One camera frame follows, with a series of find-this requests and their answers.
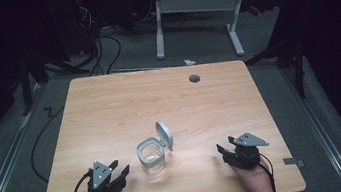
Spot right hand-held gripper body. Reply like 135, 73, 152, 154
220, 129, 273, 174

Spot clear jar with grey flip lid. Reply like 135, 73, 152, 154
132, 118, 180, 186

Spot black cable on floor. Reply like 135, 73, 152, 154
23, 104, 76, 186

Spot grey tape strip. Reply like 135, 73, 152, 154
282, 155, 307, 171

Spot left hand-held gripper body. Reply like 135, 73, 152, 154
83, 156, 129, 192

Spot black round table grommet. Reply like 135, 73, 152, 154
188, 73, 202, 85

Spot person's right hand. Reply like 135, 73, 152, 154
229, 157, 279, 192

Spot bundle of black cables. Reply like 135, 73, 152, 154
72, 0, 127, 79

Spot white-framed wooden desk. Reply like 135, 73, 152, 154
148, 0, 298, 68

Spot small red object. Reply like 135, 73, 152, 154
248, 4, 263, 18

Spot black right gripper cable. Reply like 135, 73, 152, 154
257, 157, 278, 192

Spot black metal stand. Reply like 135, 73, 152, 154
13, 45, 95, 117
239, 23, 312, 107

